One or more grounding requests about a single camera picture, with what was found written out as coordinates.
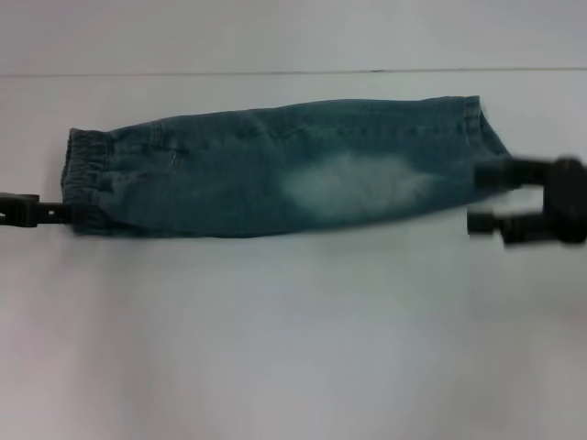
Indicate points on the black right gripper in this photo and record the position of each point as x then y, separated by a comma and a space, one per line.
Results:
568, 197

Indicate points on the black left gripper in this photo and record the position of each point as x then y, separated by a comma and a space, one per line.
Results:
18, 211

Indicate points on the blue denim shorts with embroidery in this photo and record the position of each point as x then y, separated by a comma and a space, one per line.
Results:
275, 174

